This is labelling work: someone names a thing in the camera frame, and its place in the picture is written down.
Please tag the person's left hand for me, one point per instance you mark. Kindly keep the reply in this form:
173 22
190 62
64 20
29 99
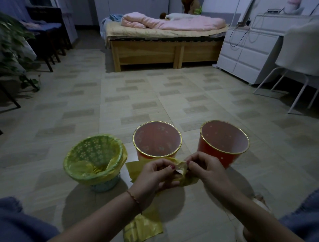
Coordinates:
147 180

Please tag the person's right hand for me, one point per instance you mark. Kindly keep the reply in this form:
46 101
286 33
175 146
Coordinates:
211 174

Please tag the person's right thumb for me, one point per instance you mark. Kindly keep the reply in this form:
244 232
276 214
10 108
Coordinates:
193 167

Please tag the person's left thumb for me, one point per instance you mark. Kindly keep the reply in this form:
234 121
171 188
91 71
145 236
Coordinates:
165 165

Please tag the yellow plastic garbage bag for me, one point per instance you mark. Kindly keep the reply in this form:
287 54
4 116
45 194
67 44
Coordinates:
143 225

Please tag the person's right forearm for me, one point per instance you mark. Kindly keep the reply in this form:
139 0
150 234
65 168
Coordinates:
259 222

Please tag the person's left forearm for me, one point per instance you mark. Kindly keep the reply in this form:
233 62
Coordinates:
99 222

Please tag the red gold-rimmed bin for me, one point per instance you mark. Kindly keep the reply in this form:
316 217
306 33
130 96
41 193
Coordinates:
221 139
157 139

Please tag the small pale blue bin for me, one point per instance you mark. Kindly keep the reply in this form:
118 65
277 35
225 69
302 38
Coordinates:
107 184

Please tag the yellow-green flowered bin liner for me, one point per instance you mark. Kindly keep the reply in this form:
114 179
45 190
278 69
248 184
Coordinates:
92 154

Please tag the white drawer dresser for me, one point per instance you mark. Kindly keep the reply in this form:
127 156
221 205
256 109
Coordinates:
246 54

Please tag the yellow bed sheet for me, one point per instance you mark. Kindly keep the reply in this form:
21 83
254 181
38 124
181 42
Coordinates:
139 32

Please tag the pink quilt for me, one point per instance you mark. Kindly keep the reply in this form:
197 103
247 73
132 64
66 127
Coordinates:
174 25

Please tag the white pillow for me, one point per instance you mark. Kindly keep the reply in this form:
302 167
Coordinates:
182 16

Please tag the blue crumpled cloth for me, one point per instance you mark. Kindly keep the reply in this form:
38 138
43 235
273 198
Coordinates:
113 20

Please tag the black charger plug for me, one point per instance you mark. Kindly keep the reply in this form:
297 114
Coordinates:
248 22

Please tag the white chair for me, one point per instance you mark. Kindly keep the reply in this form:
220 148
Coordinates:
299 52

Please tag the person's blue jeans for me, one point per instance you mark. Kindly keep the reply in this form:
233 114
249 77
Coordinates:
17 224

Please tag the brown teddy bear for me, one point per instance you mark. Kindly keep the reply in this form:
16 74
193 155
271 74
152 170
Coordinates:
190 6

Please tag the white desk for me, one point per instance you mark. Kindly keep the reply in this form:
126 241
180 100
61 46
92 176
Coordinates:
274 23

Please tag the dark wooden chair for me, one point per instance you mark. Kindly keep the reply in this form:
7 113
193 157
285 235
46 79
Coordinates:
46 47

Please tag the black metal stand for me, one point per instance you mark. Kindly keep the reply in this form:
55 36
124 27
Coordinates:
10 96

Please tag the small black desk device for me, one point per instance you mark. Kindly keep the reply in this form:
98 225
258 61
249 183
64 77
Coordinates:
273 11

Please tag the blue seat cushion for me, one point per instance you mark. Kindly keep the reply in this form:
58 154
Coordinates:
47 26

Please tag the green leafy plant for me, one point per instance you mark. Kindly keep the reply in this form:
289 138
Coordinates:
12 44

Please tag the wooden bed frame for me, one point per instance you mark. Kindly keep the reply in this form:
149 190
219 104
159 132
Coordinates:
149 51

